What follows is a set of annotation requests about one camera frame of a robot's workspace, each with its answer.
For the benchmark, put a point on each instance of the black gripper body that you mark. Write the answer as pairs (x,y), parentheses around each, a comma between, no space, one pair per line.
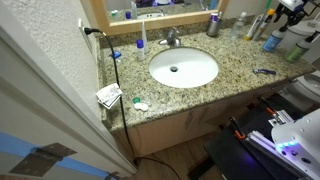
(292,6)

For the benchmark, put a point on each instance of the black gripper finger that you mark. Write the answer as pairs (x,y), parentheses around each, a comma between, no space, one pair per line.
(296,18)
(279,13)

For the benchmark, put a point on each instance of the blue soap pump bottle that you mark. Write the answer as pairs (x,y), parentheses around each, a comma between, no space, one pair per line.
(272,41)

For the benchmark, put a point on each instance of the green soap pump bottle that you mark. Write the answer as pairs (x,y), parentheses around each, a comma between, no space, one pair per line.
(296,50)

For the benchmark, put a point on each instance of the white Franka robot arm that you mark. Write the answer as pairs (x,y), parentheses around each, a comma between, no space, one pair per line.
(300,140)

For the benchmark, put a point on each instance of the white oval sink basin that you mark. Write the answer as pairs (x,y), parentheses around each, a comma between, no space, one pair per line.
(186,70)

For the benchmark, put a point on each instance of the sunscreen spray can orange cap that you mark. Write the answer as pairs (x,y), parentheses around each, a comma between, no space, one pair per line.
(263,25)

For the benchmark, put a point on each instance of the white lotion tube yellow cap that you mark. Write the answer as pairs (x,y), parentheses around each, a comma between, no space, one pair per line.
(252,28)

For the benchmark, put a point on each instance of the clear plastic water bottle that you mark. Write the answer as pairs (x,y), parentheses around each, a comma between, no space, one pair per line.
(237,26)

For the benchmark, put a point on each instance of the blue razor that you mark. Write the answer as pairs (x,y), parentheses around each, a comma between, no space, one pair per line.
(265,71)

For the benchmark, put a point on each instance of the metal toothbrush cup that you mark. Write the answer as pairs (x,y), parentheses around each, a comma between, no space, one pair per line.
(213,28)

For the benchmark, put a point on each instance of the white toilet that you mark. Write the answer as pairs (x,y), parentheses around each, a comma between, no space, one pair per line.
(300,90)

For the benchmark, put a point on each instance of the black orange clamp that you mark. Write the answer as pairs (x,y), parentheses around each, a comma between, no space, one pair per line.
(268,106)
(238,130)

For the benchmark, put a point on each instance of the chrome faucet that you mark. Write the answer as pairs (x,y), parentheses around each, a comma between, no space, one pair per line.
(171,38)

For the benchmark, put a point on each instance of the small white bottle blue cap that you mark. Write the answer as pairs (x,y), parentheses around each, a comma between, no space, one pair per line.
(140,51)

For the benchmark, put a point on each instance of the black robot cart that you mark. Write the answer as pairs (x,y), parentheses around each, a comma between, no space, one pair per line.
(233,160)

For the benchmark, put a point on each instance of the light wood vanity cabinet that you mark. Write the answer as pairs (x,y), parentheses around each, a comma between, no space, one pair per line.
(166,130)

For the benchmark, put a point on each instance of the green lens case cap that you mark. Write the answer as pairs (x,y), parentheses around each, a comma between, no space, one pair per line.
(136,100)

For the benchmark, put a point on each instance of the small blue plastic item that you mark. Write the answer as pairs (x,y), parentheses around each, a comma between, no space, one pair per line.
(116,54)

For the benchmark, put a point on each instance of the wood framed mirror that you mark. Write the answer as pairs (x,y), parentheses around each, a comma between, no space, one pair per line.
(100,16)

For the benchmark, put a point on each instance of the white paper cards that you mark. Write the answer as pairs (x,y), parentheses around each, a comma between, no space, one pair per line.
(108,96)

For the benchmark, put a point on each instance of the white door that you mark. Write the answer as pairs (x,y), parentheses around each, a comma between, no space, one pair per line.
(40,110)

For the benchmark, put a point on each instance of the metal door hinge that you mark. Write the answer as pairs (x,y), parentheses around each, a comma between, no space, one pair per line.
(40,160)

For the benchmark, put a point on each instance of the blue tape strip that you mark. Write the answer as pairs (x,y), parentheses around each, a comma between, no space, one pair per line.
(13,145)

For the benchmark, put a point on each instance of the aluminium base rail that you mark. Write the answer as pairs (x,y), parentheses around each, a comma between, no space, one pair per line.
(266,143)

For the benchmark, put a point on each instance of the white wall outlet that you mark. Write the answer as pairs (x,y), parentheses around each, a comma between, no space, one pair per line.
(84,33)

